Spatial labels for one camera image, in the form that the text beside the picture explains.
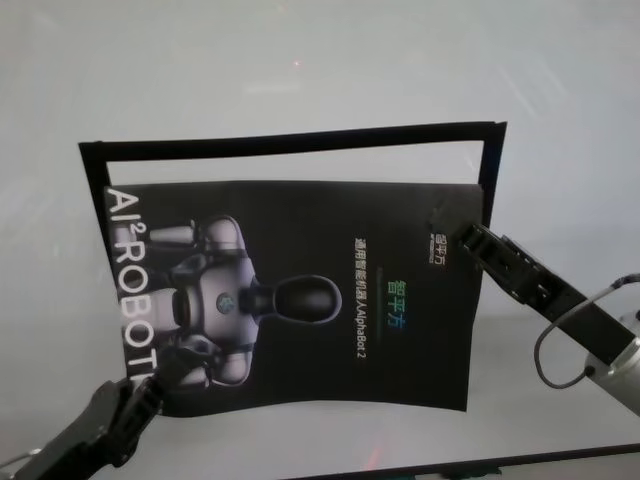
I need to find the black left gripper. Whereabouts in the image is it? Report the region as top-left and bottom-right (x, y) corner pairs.
(14, 357), (189, 480)

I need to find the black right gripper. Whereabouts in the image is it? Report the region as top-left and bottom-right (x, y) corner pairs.
(425, 195), (632, 365)

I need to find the black robot print poster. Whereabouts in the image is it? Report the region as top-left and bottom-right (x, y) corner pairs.
(102, 178), (485, 417)

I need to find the grey right wrist cable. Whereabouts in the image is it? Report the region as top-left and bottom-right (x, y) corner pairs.
(534, 273), (640, 389)

